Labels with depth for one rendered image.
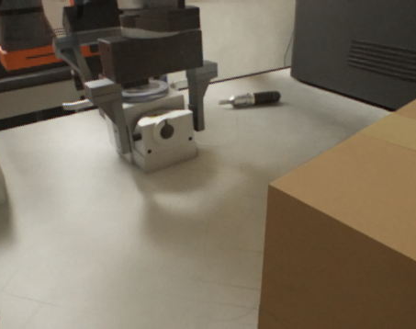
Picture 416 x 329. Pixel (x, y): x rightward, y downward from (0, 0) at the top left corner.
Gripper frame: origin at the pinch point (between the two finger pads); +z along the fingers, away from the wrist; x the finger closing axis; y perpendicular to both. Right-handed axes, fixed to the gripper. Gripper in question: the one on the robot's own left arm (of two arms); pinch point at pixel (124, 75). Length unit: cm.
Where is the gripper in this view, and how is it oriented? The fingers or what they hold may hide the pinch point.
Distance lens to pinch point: 61.3
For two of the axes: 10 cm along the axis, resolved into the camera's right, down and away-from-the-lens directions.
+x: 8.3, -3.0, 4.7
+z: 3.8, 9.2, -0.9
